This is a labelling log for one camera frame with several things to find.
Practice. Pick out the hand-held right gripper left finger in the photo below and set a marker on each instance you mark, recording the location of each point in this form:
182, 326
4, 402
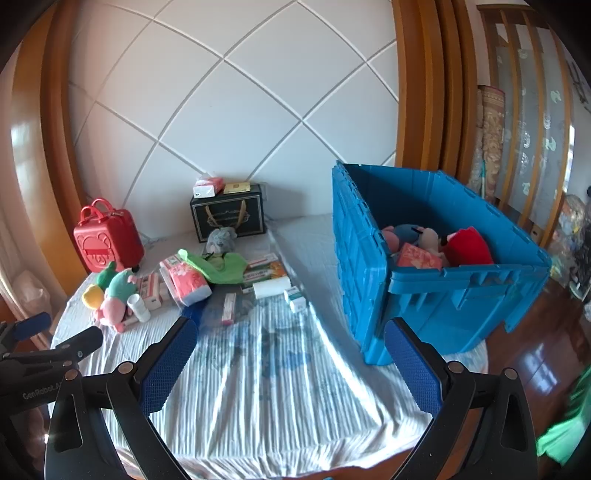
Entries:
168, 369

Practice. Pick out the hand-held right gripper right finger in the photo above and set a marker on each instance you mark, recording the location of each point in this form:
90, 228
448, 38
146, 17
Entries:
411, 369

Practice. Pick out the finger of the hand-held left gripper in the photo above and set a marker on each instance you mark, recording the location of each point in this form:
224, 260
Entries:
83, 344
32, 325

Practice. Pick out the teal plush with pink patches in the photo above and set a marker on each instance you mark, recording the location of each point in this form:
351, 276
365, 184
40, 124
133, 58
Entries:
117, 290

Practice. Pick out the blue plastic storage container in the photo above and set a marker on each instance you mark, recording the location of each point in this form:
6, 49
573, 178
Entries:
415, 304

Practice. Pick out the pink mint sanitary pad pack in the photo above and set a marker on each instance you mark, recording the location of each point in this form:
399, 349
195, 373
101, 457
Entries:
187, 284

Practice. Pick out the green frog cloth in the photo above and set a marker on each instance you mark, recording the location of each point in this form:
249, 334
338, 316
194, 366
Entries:
221, 270

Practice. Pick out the white bottle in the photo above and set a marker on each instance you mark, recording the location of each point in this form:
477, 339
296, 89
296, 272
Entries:
140, 308

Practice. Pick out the slim pink box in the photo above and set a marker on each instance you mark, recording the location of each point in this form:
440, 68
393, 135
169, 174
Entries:
229, 309

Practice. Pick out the red toy suitcase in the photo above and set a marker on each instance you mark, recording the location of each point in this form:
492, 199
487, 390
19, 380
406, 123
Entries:
106, 240

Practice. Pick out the pink plush toy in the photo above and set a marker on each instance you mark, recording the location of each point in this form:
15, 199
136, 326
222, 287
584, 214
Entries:
391, 240

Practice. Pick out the white paper roll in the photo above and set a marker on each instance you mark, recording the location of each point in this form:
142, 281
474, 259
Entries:
271, 288

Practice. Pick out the red plush toy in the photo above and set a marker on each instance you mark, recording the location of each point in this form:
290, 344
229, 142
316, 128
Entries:
466, 249

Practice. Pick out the beige plush toy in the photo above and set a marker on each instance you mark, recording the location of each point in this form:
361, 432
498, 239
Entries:
430, 237

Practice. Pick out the small teal white medicine box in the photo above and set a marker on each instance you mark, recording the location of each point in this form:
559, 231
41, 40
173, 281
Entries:
294, 300

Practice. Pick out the green orange medicine box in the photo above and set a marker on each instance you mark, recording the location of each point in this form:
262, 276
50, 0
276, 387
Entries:
265, 272

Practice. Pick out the blue plush toy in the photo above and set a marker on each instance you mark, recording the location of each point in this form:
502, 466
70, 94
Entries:
408, 230

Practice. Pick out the grey mouse plush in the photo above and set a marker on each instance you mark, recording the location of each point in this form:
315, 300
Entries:
220, 240

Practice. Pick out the red white medicine box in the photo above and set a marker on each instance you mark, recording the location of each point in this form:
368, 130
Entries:
261, 261

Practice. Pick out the dark green gift box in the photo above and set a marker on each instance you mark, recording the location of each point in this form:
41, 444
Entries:
231, 214

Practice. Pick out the green garment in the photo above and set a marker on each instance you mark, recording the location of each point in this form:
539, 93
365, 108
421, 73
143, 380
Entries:
568, 429

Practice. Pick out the small red white tissue pack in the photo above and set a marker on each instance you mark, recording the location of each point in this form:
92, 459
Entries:
207, 187

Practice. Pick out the flat gold box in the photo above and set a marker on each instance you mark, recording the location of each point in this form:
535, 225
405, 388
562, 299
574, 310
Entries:
237, 187

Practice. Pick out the teal stick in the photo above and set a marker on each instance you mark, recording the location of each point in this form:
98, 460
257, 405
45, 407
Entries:
482, 177

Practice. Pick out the pile of plastic bags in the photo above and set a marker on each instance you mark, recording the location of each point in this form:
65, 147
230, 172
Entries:
570, 240

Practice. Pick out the rolled patterned carpet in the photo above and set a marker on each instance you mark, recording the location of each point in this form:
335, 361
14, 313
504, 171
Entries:
489, 138

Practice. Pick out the white padded wooden headboard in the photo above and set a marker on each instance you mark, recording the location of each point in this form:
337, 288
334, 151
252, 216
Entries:
231, 115

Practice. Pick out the wooden frosted glass screen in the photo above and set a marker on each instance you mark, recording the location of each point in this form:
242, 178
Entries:
531, 115

